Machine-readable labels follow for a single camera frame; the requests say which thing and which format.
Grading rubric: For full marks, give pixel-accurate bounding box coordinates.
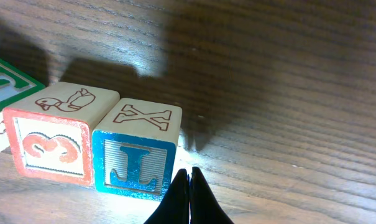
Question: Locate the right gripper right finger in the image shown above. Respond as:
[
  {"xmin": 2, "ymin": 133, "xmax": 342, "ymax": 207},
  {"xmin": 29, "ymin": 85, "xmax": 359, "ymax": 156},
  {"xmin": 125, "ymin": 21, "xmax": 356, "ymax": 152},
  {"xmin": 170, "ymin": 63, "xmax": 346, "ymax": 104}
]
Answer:
[{"xmin": 190, "ymin": 167, "xmax": 233, "ymax": 224}]

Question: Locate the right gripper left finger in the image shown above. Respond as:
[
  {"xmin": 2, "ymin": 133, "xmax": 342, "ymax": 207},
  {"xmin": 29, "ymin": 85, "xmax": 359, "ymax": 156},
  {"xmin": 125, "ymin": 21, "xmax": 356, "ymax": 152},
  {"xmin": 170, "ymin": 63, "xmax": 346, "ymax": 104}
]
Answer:
[{"xmin": 144, "ymin": 169, "xmax": 190, "ymax": 224}]

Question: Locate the blue letter I block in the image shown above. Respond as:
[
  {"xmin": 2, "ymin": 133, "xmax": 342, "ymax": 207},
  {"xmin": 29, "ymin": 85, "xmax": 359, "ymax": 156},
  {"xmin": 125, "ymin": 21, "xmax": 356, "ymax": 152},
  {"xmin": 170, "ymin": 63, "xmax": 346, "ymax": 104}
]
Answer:
[{"xmin": 92, "ymin": 98, "xmax": 182, "ymax": 201}]

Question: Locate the red number 3 block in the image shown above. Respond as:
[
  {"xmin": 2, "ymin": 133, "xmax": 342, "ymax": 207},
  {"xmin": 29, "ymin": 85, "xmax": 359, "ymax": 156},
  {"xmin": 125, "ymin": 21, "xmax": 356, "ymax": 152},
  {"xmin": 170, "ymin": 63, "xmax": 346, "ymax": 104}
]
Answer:
[{"xmin": 2, "ymin": 82, "xmax": 120, "ymax": 186}]

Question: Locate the green number 5 block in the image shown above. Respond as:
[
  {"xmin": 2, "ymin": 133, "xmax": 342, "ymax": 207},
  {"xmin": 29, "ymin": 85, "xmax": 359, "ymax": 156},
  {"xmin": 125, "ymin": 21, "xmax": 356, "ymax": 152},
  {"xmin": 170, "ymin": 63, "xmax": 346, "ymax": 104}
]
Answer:
[{"xmin": 0, "ymin": 59, "xmax": 45, "ymax": 152}]

